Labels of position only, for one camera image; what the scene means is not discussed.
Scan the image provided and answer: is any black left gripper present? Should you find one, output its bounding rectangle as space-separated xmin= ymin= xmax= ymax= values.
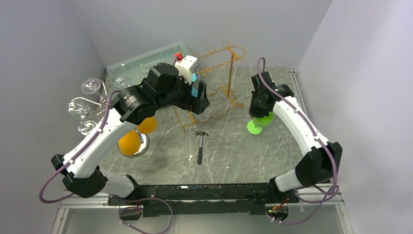
xmin=155 ymin=73 xmax=209 ymax=114

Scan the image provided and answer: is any blue wine glass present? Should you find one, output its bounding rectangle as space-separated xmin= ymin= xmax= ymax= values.
xmin=191 ymin=73 xmax=199 ymax=98

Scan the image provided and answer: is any green wine glass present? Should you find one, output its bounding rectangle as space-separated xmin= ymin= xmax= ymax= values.
xmin=247 ymin=112 xmax=274 ymax=135

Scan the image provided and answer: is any orange wine glass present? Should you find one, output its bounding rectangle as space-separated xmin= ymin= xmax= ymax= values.
xmin=137 ymin=116 xmax=157 ymax=134
xmin=117 ymin=130 xmax=141 ymax=156

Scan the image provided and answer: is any clear glass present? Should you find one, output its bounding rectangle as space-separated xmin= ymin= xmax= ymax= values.
xmin=81 ymin=78 xmax=102 ymax=94

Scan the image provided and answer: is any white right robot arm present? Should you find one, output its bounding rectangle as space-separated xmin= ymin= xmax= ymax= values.
xmin=247 ymin=72 xmax=342 ymax=202

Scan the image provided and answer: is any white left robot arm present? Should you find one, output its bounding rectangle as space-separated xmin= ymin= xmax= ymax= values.
xmin=52 ymin=60 xmax=210 ymax=205

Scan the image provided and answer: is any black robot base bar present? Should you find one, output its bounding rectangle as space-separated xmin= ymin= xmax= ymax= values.
xmin=108 ymin=182 xmax=298 ymax=217

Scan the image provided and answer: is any chrome tree glass rack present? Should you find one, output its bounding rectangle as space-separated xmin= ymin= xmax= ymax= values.
xmin=71 ymin=79 xmax=150 ymax=158

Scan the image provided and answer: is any clear glass chrome rack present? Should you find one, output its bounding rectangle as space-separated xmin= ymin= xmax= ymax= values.
xmin=67 ymin=99 xmax=91 ymax=121
xmin=78 ymin=120 xmax=97 ymax=136

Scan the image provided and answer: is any clear plastic storage box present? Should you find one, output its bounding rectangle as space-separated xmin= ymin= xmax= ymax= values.
xmin=106 ymin=42 xmax=190 ymax=88

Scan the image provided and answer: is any black handled hammer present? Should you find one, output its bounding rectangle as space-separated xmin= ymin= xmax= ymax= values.
xmin=195 ymin=131 xmax=209 ymax=165

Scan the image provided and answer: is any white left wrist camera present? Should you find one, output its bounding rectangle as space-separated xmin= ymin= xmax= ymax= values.
xmin=173 ymin=53 xmax=198 ymax=84

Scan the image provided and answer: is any gold wire glass rack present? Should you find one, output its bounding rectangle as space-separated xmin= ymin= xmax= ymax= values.
xmin=172 ymin=41 xmax=246 ymax=132

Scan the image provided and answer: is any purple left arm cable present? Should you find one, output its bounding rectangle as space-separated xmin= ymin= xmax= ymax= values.
xmin=38 ymin=90 xmax=120 ymax=204

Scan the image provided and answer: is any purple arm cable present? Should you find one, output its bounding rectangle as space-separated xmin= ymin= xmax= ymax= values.
xmin=38 ymin=90 xmax=120 ymax=204
xmin=257 ymin=57 xmax=340 ymax=204

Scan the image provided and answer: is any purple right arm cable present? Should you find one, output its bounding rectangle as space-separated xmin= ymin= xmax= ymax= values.
xmin=257 ymin=57 xmax=340 ymax=204

